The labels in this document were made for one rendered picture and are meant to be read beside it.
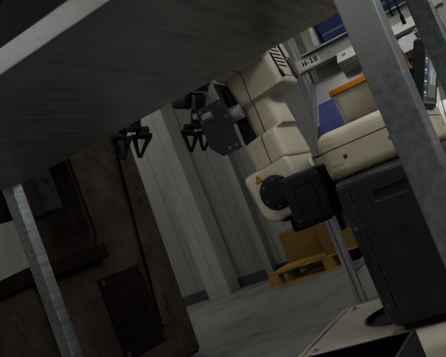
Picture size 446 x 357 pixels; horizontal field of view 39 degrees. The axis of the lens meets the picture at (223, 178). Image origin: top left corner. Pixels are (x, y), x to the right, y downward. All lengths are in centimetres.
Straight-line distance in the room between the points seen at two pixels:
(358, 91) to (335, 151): 22
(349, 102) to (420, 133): 123
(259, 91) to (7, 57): 122
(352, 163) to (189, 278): 641
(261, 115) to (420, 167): 138
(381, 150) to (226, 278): 587
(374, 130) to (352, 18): 104
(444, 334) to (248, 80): 88
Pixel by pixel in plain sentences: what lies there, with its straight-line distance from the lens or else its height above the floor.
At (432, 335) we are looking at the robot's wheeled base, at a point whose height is 27.
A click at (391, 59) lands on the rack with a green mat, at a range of 52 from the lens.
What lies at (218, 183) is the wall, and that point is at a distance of 746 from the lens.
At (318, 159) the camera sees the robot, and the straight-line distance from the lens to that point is 182.
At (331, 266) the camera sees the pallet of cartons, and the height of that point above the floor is 4.
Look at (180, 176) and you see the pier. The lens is 737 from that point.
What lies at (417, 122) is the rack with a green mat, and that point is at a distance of 51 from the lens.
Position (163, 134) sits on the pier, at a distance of 745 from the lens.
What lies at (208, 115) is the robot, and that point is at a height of 101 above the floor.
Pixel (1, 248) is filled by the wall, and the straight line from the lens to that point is 923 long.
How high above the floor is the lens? 67
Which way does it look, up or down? 5 degrees up
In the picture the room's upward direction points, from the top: 21 degrees counter-clockwise
